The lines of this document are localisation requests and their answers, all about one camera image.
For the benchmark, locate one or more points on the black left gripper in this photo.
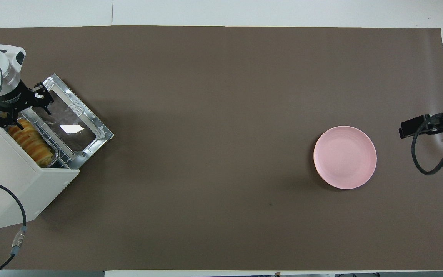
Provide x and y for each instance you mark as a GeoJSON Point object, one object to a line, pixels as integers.
{"type": "Point", "coordinates": [14, 98]}

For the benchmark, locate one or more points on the sliced orange bread loaf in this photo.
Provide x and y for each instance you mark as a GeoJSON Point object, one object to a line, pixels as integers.
{"type": "Point", "coordinates": [31, 144]}

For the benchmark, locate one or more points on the aluminium foil tray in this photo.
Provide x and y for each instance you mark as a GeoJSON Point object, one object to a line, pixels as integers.
{"type": "Point", "coordinates": [55, 156]}

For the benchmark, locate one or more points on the glass oven door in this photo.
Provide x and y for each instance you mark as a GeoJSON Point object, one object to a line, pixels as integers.
{"type": "Point", "coordinates": [90, 123]}

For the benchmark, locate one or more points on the cream white toaster oven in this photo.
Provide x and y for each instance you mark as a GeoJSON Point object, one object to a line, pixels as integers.
{"type": "Point", "coordinates": [6, 184]}

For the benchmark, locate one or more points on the pink round plate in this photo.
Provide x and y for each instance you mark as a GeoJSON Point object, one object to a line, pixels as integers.
{"type": "Point", "coordinates": [344, 157]}

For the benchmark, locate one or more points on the brown table mat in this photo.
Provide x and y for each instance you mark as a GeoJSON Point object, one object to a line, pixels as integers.
{"type": "Point", "coordinates": [221, 154]}

